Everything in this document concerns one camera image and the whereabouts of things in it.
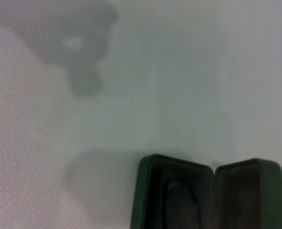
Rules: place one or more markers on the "green glasses case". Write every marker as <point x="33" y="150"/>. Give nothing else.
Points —
<point x="140" y="195"/>

